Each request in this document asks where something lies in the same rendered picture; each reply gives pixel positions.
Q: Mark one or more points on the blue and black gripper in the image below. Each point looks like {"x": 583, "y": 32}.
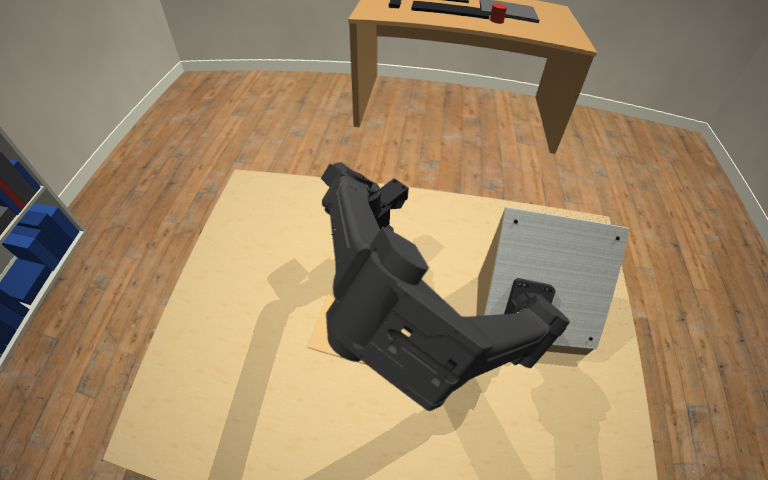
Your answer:
{"x": 388, "y": 227}

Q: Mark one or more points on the tan flat mat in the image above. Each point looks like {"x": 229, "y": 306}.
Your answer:
{"x": 318, "y": 339}

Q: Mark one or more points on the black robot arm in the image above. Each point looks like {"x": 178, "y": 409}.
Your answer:
{"x": 386, "y": 297}

